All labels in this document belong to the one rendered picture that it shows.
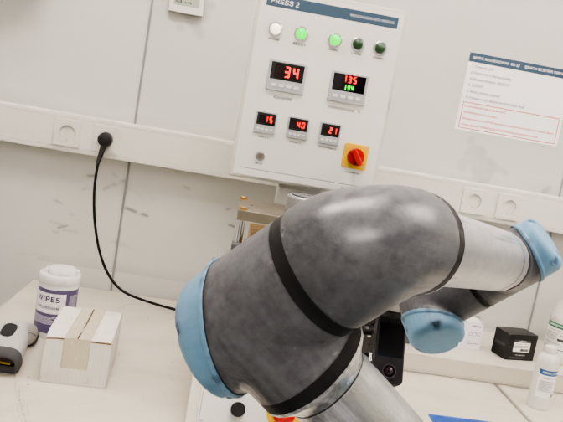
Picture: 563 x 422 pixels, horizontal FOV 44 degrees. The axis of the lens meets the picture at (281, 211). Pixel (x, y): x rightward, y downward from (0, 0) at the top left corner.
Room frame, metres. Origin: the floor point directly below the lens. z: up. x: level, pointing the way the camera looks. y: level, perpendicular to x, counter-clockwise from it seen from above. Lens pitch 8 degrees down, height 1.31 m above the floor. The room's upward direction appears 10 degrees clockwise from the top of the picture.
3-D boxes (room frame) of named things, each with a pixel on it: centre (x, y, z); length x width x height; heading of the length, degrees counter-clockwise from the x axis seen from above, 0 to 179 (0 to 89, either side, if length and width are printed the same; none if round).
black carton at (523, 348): (1.73, -0.65, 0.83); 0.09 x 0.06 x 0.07; 109
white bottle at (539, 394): (1.52, -0.66, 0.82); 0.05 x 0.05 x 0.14
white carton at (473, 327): (1.76, -0.44, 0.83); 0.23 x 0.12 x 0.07; 105
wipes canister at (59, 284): (1.44, 0.45, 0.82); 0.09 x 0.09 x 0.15
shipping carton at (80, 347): (1.30, 0.34, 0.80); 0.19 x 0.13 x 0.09; 5
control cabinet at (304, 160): (1.60, -0.03, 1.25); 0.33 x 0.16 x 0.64; 95
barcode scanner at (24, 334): (1.28, 0.47, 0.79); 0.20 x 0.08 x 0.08; 5
